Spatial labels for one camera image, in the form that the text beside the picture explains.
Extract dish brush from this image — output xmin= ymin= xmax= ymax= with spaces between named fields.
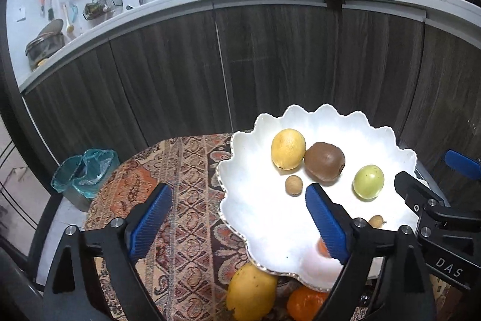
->
xmin=62 ymin=3 xmax=76 ymax=39

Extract yellow lemon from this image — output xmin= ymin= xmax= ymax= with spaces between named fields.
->
xmin=271 ymin=128 xmax=307 ymax=171

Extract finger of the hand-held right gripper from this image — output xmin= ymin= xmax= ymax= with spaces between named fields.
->
xmin=444 ymin=150 xmax=481 ymax=181
xmin=394 ymin=171 xmax=481 ymax=231

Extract green apple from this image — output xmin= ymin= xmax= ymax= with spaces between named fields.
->
xmin=352 ymin=164 xmax=385 ymax=200

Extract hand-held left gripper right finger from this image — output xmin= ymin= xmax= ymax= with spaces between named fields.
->
xmin=305 ymin=183 xmax=438 ymax=321

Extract dark wood base cabinets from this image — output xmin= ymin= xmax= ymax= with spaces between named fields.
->
xmin=23 ymin=0 xmax=481 ymax=194

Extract yellow pear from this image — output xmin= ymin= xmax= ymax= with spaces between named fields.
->
xmin=225 ymin=263 xmax=279 ymax=321

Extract white scalloped bowl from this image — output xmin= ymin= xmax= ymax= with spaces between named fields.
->
xmin=216 ymin=103 xmax=419 ymax=292

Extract dark door frame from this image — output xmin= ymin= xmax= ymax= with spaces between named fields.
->
xmin=0 ymin=0 xmax=57 ymax=201

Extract trash bin with teal bag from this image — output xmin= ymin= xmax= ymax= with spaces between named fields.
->
xmin=73 ymin=149 xmax=119 ymax=199
xmin=51 ymin=156 xmax=85 ymax=211

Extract brown kiwi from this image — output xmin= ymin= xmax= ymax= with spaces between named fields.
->
xmin=304 ymin=141 xmax=345 ymax=182

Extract orange mandarin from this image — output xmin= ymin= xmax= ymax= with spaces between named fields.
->
xmin=286 ymin=285 xmax=329 ymax=321

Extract black wire basket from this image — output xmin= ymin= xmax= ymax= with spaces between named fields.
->
xmin=83 ymin=0 xmax=123 ymax=21

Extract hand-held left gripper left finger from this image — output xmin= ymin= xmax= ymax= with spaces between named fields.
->
xmin=44 ymin=183 xmax=173 ymax=321

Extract glass sliding door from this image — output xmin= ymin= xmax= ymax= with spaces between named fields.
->
xmin=0 ymin=110 xmax=38 ymax=231

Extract patterned tablecloth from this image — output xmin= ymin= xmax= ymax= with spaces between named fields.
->
xmin=84 ymin=133 xmax=452 ymax=321

